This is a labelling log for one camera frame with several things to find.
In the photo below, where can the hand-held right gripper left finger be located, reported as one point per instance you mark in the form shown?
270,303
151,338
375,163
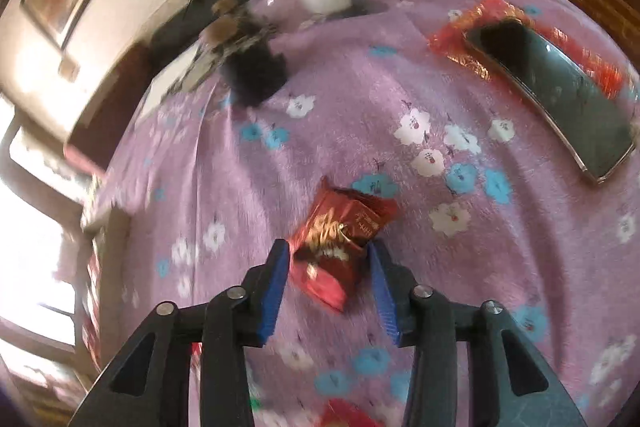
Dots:
272,297

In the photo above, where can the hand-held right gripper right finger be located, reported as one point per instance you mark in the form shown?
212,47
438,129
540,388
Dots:
385,297

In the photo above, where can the small dark red packet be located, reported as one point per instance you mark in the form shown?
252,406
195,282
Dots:
335,232

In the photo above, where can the red snack packet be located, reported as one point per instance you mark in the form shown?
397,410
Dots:
350,414

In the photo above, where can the purple floral tablecloth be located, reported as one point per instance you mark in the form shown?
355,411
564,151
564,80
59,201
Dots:
350,117

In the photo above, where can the black canister with wooden lid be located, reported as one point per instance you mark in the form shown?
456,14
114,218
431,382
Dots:
250,72

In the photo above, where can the brown upholstered chair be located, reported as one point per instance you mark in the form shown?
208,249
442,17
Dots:
115,107

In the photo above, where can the black smartphone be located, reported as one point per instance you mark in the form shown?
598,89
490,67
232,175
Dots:
560,97

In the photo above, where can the shiny red foil packet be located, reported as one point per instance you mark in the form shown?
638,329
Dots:
480,12

